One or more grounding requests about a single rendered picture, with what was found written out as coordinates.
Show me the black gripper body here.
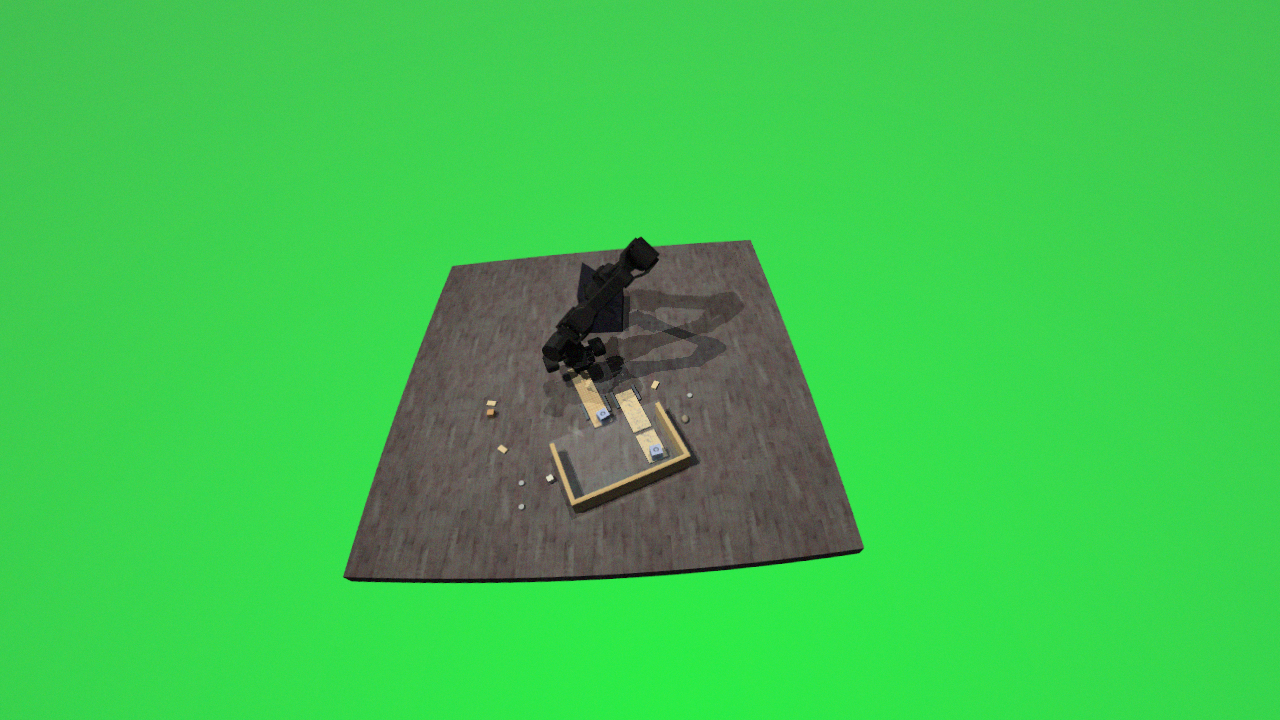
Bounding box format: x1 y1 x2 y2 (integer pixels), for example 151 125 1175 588
543 337 605 373

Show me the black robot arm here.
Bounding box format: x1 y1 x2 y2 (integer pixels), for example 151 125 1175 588
541 237 660 373

